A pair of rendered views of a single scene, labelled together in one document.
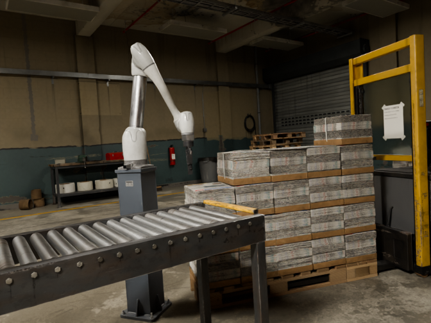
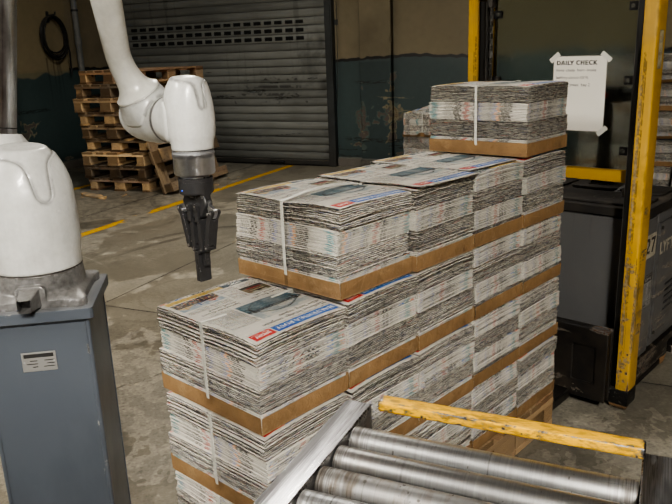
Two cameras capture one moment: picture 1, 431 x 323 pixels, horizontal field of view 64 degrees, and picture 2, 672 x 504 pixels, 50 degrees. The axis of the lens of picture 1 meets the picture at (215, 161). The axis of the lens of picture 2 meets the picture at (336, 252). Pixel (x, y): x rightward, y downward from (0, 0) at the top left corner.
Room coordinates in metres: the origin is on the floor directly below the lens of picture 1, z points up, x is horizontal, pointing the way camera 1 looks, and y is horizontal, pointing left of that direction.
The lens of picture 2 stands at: (0.98, 0.72, 1.41)
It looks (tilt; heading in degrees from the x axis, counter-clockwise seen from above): 16 degrees down; 329
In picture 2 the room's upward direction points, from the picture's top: 2 degrees counter-clockwise
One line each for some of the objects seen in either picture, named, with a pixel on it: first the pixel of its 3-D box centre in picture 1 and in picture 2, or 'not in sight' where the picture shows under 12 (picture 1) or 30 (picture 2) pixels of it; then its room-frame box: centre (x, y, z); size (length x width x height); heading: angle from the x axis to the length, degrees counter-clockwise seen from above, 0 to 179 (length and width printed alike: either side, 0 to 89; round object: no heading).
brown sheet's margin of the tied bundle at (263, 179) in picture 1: (248, 179); (354, 272); (2.48, -0.23, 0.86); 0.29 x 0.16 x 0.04; 106
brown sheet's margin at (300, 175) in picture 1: (278, 175); (393, 242); (2.65, -0.48, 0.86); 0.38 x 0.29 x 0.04; 16
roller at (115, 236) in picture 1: (112, 235); not in sight; (1.42, 0.45, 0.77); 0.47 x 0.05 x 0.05; 34
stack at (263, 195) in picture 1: (265, 233); (368, 394); (2.61, -0.35, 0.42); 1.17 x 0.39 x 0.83; 106
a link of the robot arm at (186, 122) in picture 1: (186, 122); (186, 112); (2.47, 0.19, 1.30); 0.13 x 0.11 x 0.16; 13
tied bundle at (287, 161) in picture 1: (278, 164); (393, 213); (2.65, -0.48, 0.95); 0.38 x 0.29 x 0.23; 16
